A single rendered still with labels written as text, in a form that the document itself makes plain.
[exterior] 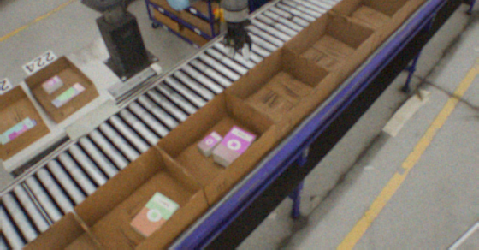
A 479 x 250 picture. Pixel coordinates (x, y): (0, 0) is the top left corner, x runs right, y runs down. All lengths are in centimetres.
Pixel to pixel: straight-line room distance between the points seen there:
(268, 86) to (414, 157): 138
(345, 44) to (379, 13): 40
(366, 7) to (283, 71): 79
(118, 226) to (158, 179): 25
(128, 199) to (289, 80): 95
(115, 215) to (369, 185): 168
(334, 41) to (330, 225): 112
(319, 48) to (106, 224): 137
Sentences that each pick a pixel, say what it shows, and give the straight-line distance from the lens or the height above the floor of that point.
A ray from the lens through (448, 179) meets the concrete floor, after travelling 285.
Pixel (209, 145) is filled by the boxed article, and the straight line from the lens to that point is 162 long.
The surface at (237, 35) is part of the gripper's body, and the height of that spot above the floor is 135.
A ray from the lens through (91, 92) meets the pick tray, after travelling 220.
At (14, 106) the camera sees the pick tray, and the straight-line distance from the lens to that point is 246.
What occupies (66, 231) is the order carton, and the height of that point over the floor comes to 97.
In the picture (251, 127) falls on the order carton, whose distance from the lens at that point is 169.
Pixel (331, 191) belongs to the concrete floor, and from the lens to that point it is 257.
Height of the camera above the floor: 223
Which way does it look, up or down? 49 degrees down
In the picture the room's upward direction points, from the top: 5 degrees counter-clockwise
